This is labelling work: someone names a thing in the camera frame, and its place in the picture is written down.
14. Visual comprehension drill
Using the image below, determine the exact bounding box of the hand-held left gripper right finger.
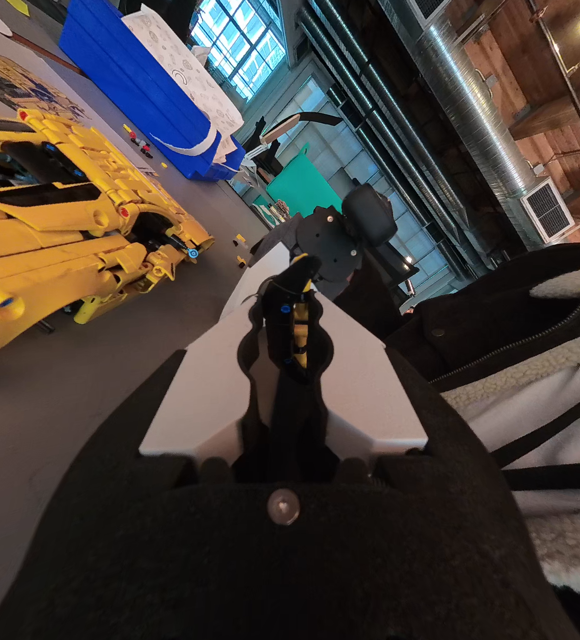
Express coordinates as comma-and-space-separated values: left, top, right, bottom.
305, 290, 429, 482

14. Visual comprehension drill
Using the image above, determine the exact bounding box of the grey desk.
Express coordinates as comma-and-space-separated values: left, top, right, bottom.
0, 0, 291, 640

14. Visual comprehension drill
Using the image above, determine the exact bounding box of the yellow black brick side assembly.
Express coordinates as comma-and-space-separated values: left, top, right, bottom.
259, 254, 322, 386

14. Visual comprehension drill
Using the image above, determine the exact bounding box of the green white booklet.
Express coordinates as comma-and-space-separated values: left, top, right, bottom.
251, 196, 276, 227

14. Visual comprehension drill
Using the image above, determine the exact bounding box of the white printed paper bag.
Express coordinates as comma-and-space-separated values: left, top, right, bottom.
121, 2, 245, 168

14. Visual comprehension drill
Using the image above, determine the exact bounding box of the open building instruction booklet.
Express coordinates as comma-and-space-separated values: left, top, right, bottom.
0, 47, 95, 133

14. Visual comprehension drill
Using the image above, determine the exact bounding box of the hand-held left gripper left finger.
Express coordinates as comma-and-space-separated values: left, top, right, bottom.
139, 295, 270, 482

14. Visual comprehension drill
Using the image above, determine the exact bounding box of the black mesh office chair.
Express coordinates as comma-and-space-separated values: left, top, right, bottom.
362, 239, 421, 301

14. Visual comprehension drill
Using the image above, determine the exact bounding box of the silver ventilation duct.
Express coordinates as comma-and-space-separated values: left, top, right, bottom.
377, 0, 543, 248

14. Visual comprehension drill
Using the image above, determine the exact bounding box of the blue plastic bin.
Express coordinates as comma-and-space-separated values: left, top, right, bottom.
58, 0, 246, 182

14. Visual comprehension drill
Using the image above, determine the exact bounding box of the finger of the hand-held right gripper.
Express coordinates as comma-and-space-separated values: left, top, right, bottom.
247, 212, 298, 268
219, 243, 293, 322

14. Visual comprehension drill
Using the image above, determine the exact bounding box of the white air vent grille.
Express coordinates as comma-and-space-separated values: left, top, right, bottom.
519, 176, 577, 246

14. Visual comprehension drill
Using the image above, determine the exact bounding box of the yellow toy brick car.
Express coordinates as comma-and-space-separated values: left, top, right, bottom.
0, 107, 216, 377

